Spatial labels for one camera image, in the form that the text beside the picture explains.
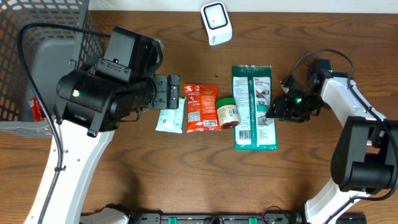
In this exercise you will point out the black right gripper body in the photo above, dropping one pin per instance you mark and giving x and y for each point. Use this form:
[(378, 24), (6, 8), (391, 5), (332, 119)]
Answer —
[(298, 108)]

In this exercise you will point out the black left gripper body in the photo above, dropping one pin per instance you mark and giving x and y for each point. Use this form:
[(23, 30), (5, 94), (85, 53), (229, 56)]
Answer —
[(140, 77)]

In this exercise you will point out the white small packet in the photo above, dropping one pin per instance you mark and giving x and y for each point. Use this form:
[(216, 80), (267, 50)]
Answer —
[(171, 120)]

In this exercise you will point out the red snack bag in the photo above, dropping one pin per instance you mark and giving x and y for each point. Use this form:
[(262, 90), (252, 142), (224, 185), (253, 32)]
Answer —
[(201, 112)]

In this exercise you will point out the green white 3M package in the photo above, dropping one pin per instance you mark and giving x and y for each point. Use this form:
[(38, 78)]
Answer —
[(252, 91)]

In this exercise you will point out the green lid jar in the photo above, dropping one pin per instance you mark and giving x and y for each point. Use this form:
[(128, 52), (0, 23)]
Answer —
[(227, 112)]

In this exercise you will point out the red packet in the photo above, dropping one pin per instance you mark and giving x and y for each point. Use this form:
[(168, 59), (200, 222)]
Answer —
[(36, 110)]

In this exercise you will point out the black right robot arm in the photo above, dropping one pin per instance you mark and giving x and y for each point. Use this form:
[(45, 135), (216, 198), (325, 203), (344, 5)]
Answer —
[(364, 163)]

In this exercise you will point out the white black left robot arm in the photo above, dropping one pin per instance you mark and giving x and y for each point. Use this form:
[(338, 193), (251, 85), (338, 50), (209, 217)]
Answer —
[(91, 102)]

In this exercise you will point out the white barcode scanner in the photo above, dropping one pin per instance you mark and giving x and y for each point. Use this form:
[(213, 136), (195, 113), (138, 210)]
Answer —
[(216, 23)]

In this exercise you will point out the grey mesh basket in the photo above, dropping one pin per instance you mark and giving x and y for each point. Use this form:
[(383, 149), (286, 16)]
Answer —
[(49, 53)]

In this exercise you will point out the black mounting rail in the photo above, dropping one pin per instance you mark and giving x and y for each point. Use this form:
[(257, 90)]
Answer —
[(115, 214)]

